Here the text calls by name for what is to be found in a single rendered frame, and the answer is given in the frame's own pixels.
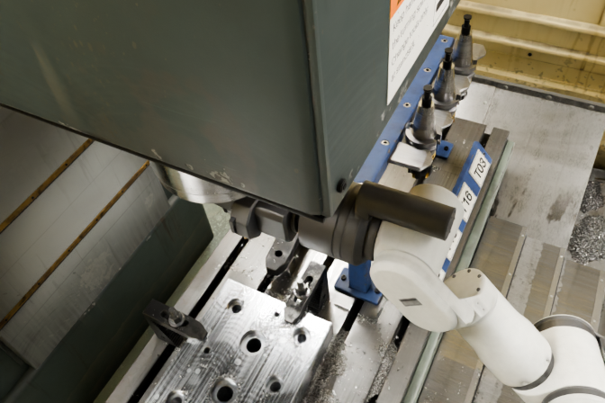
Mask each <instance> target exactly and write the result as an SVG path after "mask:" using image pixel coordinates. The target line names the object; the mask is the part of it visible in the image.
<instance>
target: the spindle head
mask: <svg viewBox="0 0 605 403"><path fill-rule="evenodd" d="M459 2H460V0H449V4H448V8H447V9H446V11H445V12H444V14H443V16H442V17H441V19H440V21H439V22H438V24H437V26H436V28H435V29H434V31H433V32H432V33H431V35H430V37H429V39H428V41H427V42H426V44H425V45H424V47H423V49H422V50H421V52H420V54H419V55H418V57H417V58H416V60H415V62H414V63H413V65H412V66H411V69H410V70H409V72H408V74H407V75H406V77H405V78H404V79H403V81H402V83H401V85H400V86H399V88H398V90H397V91H396V93H395V95H394V96H393V99H392V100H391V101H390V102H389V104H387V73H388V41H389V9H390V0H0V106H2V107H5V108H6V109H9V110H12V111H15V112H19V113H21V114H24V115H26V116H29V117H32V118H34V119H36V120H39V121H44V122H46V123H48V124H51V125H53V126H56V127H59V128H62V129H63V130H68V131H71V132H73V133H76V134H78V135H81V136H83V137H86V138H89V139H92V140H95V141H98V142H101V143H103V144H105V145H108V146H110V147H113V148H118V149H119V150H122V151H125V152H128V153H130V154H133V155H135V156H138V157H142V158H145V159H148V160H149V161H152V162H155V163H157V164H160V165H163V166H166V167H169V168H172V169H175V170H176V171H179V172H182V173H185V174H187V175H191V176H194V177H196V178H199V179H202V180H204V181H206V182H209V183H212V184H216V185H219V186H221V187H223V188H226V189H229V190H232V191H234V192H236V193H241V194H243V195H246V196H248V197H251V198H253V199H256V200H259V201H262V202H265V203H268V204H270V205H273V206H276V207H278V208H280V209H283V210H288V211H290V212H292V213H295V214H298V215H300V216H303V217H305V218H308V219H312V220H315V221H318V222H319V223H324V222H325V220H326V219H327V218H330V217H332V216H333V214H334V212H335V211H336V209H337V207H338V206H339V204H340V203H341V201H342V199H343V198H344V196H345V194H346V193H347V191H348V189H349V187H350V185H351V184H352V183H353V181H354V179H355V178H356V176H357V174H358V172H359V170H360V169H361V167H362V165H363V164H364V163H365V161H366V159H367V157H368V155H369V154H370V152H371V150H372V149H373V147H374V145H375V143H376V141H377V140H378V139H379V137H380V136H381V134H382V132H383V130H384V128H385V126H386V125H387V123H388V121H389V120H390V119H391V117H392V116H393V113H394V112H395V110H396V108H397V106H398V105H399V103H400V101H401V100H402V98H403V97H404V95H405V93H406V92H407V90H408V88H409V87H410V85H411V83H412V81H413V79H414V77H415V76H416V75H417V73H418V72H419V70H420V68H421V66H422V64H423V63H424V61H425V59H426V58H427V56H428V54H429V53H430V51H431V49H432V48H433V46H434V44H435V43H436V41H437V39H438V37H439V35H440V34H441V32H442V31H443V30H444V28H445V26H446V24H447V22H448V20H449V19H450V17H451V15H452V14H453V12H454V11H455V9H456V7H457V6H458V4H459ZM386 104H387V105H386Z"/></svg>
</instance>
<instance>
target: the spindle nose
mask: <svg viewBox="0 0 605 403"><path fill-rule="evenodd" d="M149 163H150V165H151V167H152V169H153V171H154V173H155V174H156V176H157V177H158V179H159V181H160V182H161V183H162V184H163V186H164V187H165V188H166V189H167V190H169V191H170V192H171V193H173V194H174V195H175V196H177V197H179V198H181V199H184V200H187V201H190V202H198V203H223V202H232V201H236V200H238V199H241V198H244V197H246V195H243V194H241V193H236V192H234V191H232V190H229V189H226V188H223V187H221V186H219V185H216V184H212V183H209V182H206V181H204V180H202V179H199V178H196V177H194V176H191V175H187V174H185V173H182V172H179V171H176V170H175V169H172V168H169V167H166V166H163V165H160V164H157V163H155V162H152V161H149Z"/></svg>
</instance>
